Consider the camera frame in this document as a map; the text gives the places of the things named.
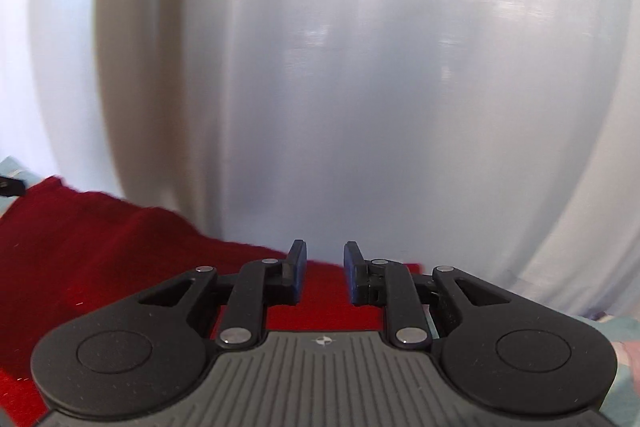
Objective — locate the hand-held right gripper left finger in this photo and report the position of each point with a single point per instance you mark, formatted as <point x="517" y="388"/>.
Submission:
<point x="298" y="272"/>

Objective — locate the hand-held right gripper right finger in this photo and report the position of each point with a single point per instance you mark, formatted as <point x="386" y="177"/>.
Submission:
<point x="352" y="277"/>

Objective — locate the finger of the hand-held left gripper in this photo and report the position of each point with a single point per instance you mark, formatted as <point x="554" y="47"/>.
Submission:
<point x="10" y="187"/>

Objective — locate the red knitted coat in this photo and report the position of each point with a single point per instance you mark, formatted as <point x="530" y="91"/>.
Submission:
<point x="100" y="247"/>

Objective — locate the white curtain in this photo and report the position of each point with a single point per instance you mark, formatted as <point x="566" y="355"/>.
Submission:
<point x="350" y="107"/>

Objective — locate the light blue printed bed sheet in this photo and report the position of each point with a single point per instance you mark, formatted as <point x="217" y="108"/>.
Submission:
<point x="620" y="407"/>

